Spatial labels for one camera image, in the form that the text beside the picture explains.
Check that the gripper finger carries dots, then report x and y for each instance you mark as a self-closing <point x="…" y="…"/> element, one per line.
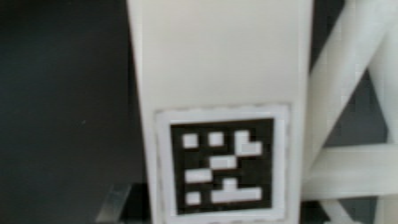
<point x="114" y="203"/>

